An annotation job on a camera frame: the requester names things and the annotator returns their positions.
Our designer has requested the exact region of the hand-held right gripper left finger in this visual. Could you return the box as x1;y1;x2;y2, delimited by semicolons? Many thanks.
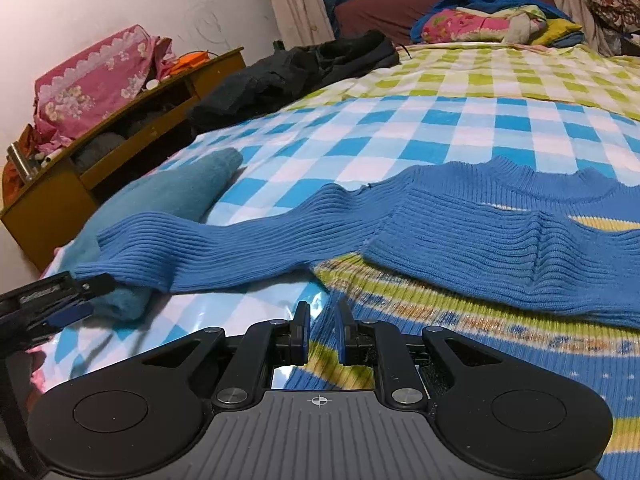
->
141;301;312;409

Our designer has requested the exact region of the green checked bedsheet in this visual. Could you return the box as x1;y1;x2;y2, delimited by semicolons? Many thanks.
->
294;40;640;122

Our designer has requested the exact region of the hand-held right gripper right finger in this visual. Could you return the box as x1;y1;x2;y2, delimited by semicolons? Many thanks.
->
334;300;506;406

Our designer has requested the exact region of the black jacket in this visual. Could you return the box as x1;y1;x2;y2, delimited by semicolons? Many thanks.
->
186;30;402;134

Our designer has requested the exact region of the pink floral quilt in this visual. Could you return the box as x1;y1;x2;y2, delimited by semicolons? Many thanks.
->
419;7;517;44

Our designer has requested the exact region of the metal cylinder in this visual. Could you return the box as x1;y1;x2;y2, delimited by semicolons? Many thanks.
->
7;142;37;184

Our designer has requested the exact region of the yellow green blanket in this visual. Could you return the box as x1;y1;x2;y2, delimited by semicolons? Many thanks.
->
517;5;587;50

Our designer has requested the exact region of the maroon sofa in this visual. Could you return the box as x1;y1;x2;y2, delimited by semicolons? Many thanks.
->
332;0;557;47

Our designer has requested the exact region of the teal fleece cloth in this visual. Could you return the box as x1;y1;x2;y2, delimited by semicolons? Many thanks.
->
54;147;245;322

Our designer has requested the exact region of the grey cloth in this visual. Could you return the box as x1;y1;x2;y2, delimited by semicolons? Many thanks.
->
71;131;127;172

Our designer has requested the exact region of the pink floral cloth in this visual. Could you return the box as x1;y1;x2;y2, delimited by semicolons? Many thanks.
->
31;24;177;155

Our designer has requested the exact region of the orange plastic object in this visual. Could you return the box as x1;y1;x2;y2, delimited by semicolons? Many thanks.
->
169;50;212;75

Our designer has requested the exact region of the blue ribbed knit sweater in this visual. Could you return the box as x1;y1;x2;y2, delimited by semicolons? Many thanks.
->
95;156;640;480

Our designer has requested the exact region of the wooden cabinet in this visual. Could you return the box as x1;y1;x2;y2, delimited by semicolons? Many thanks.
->
0;47;247;273

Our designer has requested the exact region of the blue checked plastic sheet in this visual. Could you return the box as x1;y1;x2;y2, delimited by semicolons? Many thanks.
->
39;94;640;398

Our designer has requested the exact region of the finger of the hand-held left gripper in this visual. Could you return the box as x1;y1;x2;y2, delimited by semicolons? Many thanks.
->
66;272;116;297
25;302;97;337

